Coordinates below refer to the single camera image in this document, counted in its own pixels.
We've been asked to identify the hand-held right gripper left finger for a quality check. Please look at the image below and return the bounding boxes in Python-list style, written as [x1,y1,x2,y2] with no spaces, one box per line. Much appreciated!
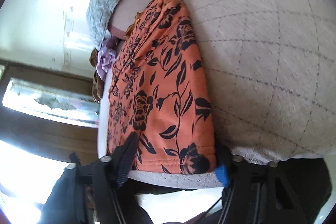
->
[68,132,153,224]

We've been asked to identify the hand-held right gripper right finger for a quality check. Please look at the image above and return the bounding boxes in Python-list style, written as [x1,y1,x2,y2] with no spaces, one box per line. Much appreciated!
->
[214,145,309,224]

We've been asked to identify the orange black floral garment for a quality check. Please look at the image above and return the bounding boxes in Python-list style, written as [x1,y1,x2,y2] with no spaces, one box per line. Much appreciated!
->
[106,0,218,175]

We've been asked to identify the brown cloth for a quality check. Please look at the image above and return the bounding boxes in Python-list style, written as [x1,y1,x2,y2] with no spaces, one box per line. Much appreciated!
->
[89,48,106,103]

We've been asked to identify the wooden door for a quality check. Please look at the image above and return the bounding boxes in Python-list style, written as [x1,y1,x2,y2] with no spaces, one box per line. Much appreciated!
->
[0,61,101,165]

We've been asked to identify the purple floral cloth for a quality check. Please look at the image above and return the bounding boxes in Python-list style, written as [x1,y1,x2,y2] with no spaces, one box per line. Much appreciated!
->
[96,39,118,81]

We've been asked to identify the leaded glass door pane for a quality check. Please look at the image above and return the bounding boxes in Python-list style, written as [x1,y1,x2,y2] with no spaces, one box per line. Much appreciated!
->
[2,76,101,128]
[0,139,79,216]

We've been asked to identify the white quilted bed blanket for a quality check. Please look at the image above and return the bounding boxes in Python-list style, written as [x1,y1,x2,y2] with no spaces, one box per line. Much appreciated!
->
[97,0,334,189]

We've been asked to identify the pink textured cloth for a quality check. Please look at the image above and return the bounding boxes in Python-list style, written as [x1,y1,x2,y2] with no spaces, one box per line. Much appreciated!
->
[108,24,127,40]

